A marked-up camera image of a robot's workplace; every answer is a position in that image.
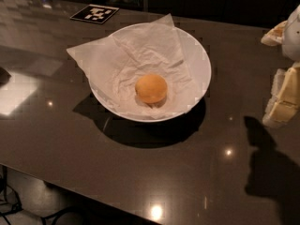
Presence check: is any white paper napkin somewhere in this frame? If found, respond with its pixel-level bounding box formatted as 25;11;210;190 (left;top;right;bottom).
67;15;200;120

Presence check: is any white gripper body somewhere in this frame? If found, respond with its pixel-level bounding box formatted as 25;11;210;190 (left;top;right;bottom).
282;5;300;62

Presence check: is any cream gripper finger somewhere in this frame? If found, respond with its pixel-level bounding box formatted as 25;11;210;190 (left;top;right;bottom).
262;65;300;128
261;21;287;46

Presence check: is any orange fruit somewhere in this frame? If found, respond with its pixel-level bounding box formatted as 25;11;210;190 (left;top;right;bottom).
135;74;168;104

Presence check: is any white bowl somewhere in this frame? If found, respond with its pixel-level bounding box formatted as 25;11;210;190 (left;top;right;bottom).
89;27;211;123

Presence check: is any black floor cable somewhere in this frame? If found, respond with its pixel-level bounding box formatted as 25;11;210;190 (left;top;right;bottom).
0;166;85;225

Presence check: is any black white marker tag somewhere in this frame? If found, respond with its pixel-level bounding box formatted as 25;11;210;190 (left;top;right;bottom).
70;4;119;24

